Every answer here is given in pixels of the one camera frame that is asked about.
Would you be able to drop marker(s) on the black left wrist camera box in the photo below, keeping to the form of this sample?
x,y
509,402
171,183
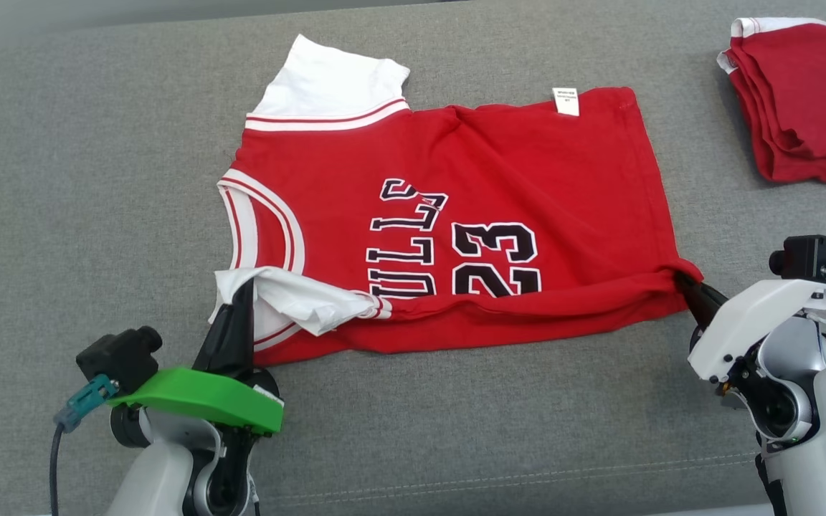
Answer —
x,y
122,358

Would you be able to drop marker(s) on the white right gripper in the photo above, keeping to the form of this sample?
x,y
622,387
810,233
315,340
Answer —
x,y
750,319

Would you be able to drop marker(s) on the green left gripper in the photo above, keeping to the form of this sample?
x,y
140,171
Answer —
x,y
205,398

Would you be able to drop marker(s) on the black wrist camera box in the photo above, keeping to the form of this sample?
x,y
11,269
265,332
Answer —
x,y
122,358
811,258

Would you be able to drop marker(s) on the folded red garment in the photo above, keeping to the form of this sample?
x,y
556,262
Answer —
x,y
807,107

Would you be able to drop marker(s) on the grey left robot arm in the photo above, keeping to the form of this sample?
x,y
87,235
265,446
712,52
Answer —
x,y
162,466

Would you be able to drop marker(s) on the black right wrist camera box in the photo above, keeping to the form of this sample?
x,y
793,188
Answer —
x,y
811,258

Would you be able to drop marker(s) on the teal left camera connector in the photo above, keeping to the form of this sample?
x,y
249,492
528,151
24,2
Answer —
x,y
87,401

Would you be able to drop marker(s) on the red basketball jersey white trim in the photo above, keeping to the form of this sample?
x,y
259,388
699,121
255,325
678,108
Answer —
x,y
528,158

